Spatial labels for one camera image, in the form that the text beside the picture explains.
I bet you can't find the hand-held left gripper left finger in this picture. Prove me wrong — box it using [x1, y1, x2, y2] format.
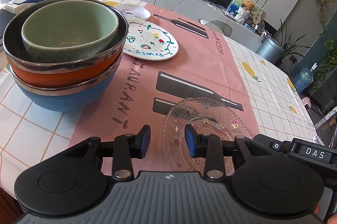
[62, 124, 151, 180]

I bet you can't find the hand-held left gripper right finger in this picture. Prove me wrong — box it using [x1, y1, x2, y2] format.
[185, 124, 264, 180]

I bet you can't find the clear glass plate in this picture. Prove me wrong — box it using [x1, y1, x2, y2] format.
[162, 97, 253, 177]

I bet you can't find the blue steel bowl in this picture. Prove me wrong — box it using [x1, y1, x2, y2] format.
[9, 51, 124, 112]

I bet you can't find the orange steel bowl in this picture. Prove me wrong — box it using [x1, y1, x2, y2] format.
[3, 0, 129, 89]

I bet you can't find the green ceramic bowl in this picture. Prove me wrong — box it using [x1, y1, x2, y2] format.
[21, 0, 119, 61]

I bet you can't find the blue water bottle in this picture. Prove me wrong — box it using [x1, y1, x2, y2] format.
[293, 63, 319, 94]

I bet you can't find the grey trash bin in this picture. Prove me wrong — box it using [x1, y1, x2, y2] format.
[255, 36, 285, 63]

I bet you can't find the fruit print white plate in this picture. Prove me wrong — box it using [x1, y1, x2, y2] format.
[122, 18, 179, 61]

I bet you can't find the potted green plant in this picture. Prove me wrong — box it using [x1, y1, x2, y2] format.
[276, 18, 306, 64]

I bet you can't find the grey stool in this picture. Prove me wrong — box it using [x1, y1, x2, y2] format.
[199, 19, 233, 37]

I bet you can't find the small white plate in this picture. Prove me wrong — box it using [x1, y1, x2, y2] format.
[114, 3, 151, 21]

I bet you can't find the round hand fan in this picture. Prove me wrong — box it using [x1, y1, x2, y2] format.
[253, 13, 264, 27]

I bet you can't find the teddy bear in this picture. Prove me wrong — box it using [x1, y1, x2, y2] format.
[237, 0, 256, 23]

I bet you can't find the colourful painting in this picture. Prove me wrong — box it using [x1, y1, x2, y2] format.
[227, 0, 264, 16]

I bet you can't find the hanging ivy plant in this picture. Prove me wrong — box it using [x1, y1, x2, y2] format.
[312, 0, 332, 29]

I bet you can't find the white and blue box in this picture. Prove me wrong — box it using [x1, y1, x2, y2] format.
[4, 0, 49, 13]

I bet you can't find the black notebook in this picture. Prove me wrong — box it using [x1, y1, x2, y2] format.
[0, 8, 15, 29]

